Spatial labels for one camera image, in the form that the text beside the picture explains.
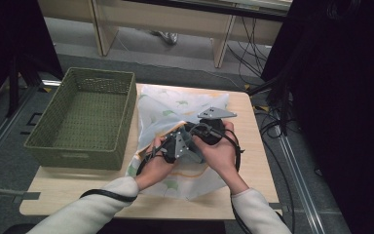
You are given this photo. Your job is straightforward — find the metal floor rail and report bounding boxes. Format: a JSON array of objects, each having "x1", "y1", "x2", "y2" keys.
[
  {"x1": 276, "y1": 128, "x2": 326, "y2": 234},
  {"x1": 0, "y1": 85, "x2": 37, "y2": 174}
]

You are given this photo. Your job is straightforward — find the grey floor cable cover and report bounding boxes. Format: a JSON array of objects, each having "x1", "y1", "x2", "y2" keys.
[{"x1": 0, "y1": 184, "x2": 42, "y2": 201}]

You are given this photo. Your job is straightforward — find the green woven basket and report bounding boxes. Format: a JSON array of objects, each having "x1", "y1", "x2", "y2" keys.
[{"x1": 23, "y1": 66, "x2": 138, "y2": 171}]

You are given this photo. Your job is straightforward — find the black metal stand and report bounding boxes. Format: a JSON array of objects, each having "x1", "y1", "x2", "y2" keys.
[
  {"x1": 7, "y1": 54, "x2": 43, "y2": 119},
  {"x1": 246, "y1": 72, "x2": 295, "y2": 137}
]

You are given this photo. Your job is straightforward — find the person's right hand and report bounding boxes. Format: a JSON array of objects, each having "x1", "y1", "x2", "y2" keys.
[{"x1": 192, "y1": 120, "x2": 242, "y2": 188}]

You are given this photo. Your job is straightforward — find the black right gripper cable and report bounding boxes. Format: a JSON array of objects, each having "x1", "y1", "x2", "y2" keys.
[{"x1": 191, "y1": 122, "x2": 253, "y2": 234}]

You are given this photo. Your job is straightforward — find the black curtain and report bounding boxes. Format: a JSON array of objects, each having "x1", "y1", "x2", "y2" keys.
[
  {"x1": 0, "y1": 0, "x2": 64, "y2": 118},
  {"x1": 261, "y1": 0, "x2": 374, "y2": 234}
]

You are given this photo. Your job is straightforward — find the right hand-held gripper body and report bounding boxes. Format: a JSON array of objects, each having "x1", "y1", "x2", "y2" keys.
[{"x1": 197, "y1": 106, "x2": 238, "y2": 146}]

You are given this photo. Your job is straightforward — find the white leaf-print laundry bag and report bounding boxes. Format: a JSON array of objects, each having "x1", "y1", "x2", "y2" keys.
[{"x1": 125, "y1": 84, "x2": 232, "y2": 202}]

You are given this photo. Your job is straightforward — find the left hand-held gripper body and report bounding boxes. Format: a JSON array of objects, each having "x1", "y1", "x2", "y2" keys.
[{"x1": 161, "y1": 131, "x2": 190, "y2": 164}]

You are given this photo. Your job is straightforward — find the person's left hand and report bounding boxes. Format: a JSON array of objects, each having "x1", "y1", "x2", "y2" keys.
[{"x1": 134, "y1": 136, "x2": 177, "y2": 192}]

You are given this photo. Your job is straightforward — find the black floor cables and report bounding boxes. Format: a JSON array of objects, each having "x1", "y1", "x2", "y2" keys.
[{"x1": 226, "y1": 16, "x2": 297, "y2": 222}]

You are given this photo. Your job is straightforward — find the beige wooden desk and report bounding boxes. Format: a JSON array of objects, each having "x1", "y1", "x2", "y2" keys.
[{"x1": 37, "y1": 0, "x2": 293, "y2": 69}]

